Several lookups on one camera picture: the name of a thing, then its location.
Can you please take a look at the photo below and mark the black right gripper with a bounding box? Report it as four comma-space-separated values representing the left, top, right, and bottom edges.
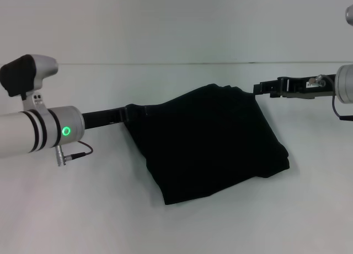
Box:
253, 75, 338, 101

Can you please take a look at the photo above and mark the gripper cable with plug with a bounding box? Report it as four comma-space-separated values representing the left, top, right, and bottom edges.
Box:
316, 74, 353, 121
56, 140, 94, 167

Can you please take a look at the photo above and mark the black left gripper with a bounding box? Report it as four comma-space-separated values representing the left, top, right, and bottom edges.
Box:
81, 104, 150, 128

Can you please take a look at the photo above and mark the left gripper cable with plug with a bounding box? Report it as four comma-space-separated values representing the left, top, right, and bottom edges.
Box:
56, 140, 94, 167

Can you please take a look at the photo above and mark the black shirt with FREE print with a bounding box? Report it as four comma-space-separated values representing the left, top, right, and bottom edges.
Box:
125, 83, 291, 206

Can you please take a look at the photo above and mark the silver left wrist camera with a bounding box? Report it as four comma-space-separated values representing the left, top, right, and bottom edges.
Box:
0, 54, 60, 113

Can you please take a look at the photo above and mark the right gripper cable with plug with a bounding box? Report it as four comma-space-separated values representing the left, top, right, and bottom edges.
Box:
316, 74, 353, 121

